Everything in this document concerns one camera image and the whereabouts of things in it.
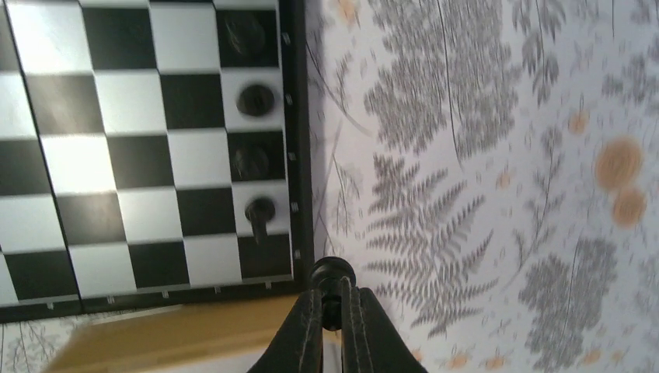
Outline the black white chess board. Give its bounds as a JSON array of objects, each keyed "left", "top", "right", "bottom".
[{"left": 1, "top": 1, "right": 313, "bottom": 323}]

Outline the black chess piece on board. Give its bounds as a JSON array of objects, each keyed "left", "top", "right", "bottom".
[{"left": 236, "top": 84, "right": 275, "bottom": 117}]

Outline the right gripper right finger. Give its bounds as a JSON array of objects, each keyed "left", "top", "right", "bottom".
[{"left": 340, "top": 277, "right": 426, "bottom": 373}]

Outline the black bishop chess piece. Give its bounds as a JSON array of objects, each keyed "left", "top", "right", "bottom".
[{"left": 245, "top": 197, "right": 276, "bottom": 245}]

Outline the wooden tray with metal bottom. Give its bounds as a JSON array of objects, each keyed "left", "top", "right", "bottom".
[{"left": 44, "top": 295, "right": 298, "bottom": 372}]

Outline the floral patterned table mat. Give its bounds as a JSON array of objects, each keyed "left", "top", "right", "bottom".
[{"left": 1, "top": 1, "right": 658, "bottom": 372}]

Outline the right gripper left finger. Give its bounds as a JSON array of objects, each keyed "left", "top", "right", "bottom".
[{"left": 248, "top": 290, "right": 323, "bottom": 373}]

